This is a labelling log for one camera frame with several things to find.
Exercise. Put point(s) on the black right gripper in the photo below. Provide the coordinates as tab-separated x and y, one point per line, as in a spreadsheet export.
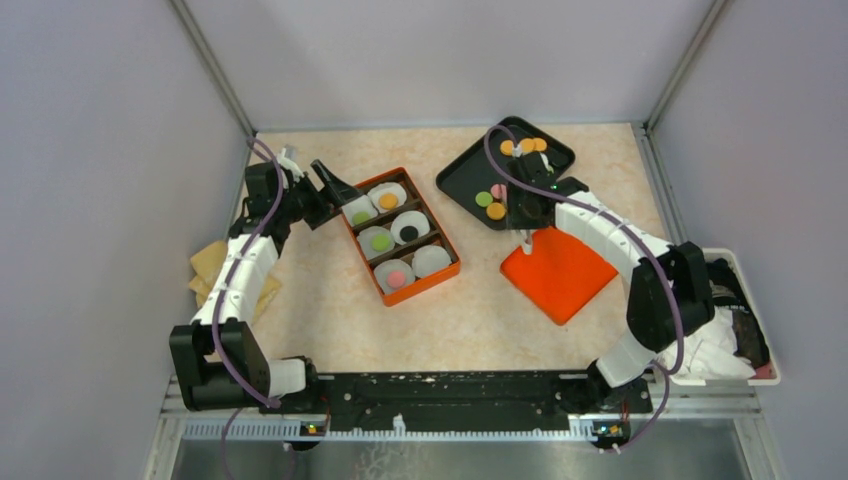
517	221

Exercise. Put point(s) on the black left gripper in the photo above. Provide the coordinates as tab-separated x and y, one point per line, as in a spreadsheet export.
326	205

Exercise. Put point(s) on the green sandwich cookie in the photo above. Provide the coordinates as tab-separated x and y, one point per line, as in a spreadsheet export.
483	199
360	217
381	242

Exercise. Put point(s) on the orange tin lid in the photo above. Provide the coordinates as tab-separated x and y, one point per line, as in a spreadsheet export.
560	276

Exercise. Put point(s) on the black sandwich cookie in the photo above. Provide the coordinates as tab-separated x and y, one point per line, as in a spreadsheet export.
409	233

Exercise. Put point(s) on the orange cookie tin box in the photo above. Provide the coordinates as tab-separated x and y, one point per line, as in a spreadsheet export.
437	236

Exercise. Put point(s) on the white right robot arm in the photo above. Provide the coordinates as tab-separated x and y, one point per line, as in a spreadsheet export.
669	294

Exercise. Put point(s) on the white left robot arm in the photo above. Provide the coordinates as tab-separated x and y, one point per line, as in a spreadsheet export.
217	359

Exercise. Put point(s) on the white paper cupcake liner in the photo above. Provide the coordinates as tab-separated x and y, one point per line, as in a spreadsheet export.
381	271
430	259
364	240
414	218
386	187
361	203

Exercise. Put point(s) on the black baking tray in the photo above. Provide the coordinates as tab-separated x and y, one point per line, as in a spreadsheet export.
477	169

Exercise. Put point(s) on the white cloth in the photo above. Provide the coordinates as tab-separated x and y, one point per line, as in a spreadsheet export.
710	353

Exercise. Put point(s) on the white plastic basket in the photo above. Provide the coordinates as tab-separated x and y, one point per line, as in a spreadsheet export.
768	375

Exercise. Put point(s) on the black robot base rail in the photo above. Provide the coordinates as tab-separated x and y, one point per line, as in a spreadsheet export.
463	401

